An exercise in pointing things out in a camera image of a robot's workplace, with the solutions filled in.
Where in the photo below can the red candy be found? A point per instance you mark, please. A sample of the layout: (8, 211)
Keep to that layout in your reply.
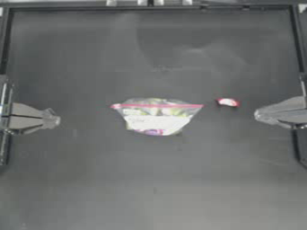
(227, 102)

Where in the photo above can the grey metal bracket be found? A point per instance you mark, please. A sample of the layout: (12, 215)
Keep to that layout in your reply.
(112, 2)
(142, 2)
(159, 2)

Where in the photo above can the black metal frame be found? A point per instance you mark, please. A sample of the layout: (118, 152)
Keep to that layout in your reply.
(120, 6)

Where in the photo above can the clear bag with pink zip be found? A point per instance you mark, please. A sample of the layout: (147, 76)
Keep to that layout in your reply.
(155, 119)

